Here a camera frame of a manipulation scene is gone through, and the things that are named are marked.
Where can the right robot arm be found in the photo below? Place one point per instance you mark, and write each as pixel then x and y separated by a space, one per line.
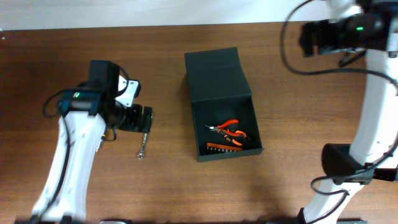
pixel 370 29

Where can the dark green box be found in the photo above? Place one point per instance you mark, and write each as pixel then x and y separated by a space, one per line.
pixel 219 91

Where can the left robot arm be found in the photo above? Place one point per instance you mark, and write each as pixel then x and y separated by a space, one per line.
pixel 87 113

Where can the yellow black stubby screwdriver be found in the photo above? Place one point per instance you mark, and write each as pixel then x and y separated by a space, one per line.
pixel 101 141

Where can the silver ring wrench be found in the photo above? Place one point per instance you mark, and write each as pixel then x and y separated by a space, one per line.
pixel 144 140

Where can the orange black long-nose pliers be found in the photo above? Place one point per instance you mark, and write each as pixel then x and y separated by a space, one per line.
pixel 236 137

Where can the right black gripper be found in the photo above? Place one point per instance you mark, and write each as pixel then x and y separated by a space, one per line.
pixel 316 31

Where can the red handled side cutters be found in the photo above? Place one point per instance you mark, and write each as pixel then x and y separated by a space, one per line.
pixel 224 125

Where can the orange screwdriver bit holder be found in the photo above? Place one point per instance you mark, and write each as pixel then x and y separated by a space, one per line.
pixel 222 148

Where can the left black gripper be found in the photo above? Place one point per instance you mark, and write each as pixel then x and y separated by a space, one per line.
pixel 133 124

